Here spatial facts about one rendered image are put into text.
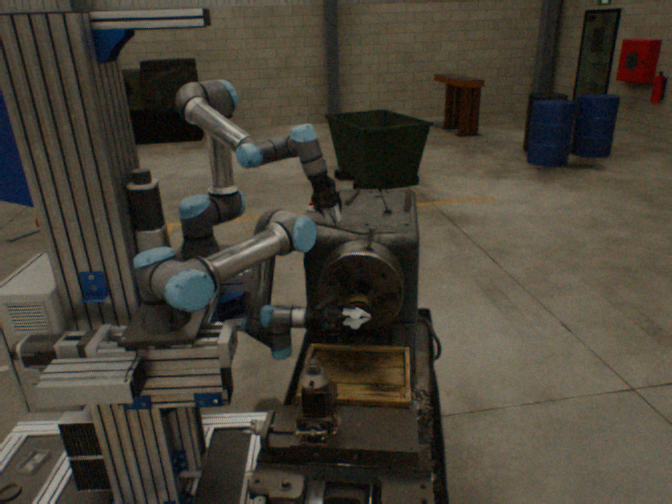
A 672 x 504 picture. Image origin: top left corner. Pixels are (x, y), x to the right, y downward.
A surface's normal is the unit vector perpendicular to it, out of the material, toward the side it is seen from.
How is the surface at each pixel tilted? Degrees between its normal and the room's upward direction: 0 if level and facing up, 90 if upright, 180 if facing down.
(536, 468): 0
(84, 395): 90
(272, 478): 0
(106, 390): 90
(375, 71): 90
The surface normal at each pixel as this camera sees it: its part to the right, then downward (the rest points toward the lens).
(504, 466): -0.03, -0.92
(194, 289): 0.64, 0.29
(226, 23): 0.16, 0.39
